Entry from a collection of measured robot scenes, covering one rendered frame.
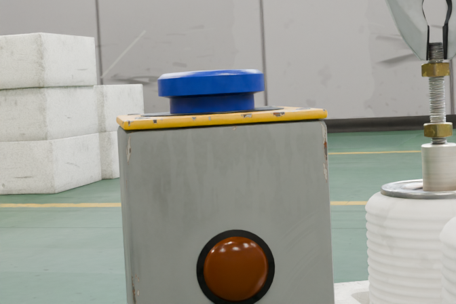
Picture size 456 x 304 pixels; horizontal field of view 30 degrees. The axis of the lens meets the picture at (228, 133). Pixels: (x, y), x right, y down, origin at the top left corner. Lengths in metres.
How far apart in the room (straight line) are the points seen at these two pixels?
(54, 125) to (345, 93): 2.93
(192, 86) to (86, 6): 5.88
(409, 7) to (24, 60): 2.46
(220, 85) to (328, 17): 5.28
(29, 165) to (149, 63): 3.09
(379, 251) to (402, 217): 0.03
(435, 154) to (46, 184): 2.45
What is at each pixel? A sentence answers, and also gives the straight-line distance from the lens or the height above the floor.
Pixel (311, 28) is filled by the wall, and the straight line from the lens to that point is 5.60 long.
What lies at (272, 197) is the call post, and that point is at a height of 0.29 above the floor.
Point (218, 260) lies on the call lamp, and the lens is 0.29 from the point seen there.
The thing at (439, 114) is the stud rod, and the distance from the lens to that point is 0.55.
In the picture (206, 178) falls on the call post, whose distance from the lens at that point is 0.29.
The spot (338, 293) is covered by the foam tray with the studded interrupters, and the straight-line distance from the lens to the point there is 0.59.
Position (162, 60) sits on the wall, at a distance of 5.91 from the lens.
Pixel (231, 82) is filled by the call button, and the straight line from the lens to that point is 0.30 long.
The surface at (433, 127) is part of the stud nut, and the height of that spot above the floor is 0.29.
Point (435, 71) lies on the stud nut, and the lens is 0.55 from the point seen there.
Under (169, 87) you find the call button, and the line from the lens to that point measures 0.31.
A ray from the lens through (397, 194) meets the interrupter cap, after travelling 0.53.
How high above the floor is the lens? 0.32
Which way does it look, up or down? 3 degrees down
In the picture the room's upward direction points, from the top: 3 degrees counter-clockwise
